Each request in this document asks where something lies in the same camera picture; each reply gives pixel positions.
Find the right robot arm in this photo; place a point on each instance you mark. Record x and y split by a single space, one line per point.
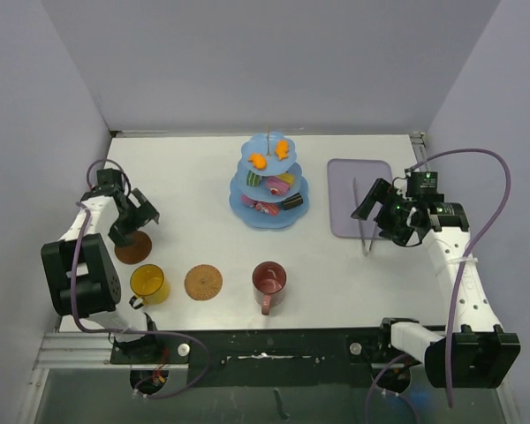
475 351

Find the red pink macaron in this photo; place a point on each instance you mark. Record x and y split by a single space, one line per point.
270 209

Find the purple serving tray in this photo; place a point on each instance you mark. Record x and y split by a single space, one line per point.
340 174

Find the woven rattan coaster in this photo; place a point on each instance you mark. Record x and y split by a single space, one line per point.
203 282

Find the yellow pink cake slice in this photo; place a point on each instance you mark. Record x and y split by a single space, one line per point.
287 177

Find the orange cookie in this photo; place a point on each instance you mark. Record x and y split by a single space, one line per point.
258 161
282 149

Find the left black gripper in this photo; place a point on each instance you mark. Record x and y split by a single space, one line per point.
144 214

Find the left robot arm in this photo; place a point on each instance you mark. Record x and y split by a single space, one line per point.
79 266

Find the yellow enamel mug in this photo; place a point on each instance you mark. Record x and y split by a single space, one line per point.
149 286

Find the chocolate layered cake slice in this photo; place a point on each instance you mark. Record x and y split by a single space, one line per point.
293 201

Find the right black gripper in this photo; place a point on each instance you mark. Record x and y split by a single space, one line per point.
386 194

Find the pink strawberry cake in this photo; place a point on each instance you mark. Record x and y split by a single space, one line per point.
276 186

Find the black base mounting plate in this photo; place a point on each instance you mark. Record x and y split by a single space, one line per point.
261 358

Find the green striped macaron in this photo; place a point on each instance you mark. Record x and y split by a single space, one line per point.
252 179

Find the pink patterned mug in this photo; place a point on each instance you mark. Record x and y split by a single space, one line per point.
269 279

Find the brown wooden coaster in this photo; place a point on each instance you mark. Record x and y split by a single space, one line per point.
138 251

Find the blue three-tier cake stand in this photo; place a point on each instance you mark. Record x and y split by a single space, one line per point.
268 190

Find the aluminium rail frame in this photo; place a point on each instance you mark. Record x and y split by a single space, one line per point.
237 247

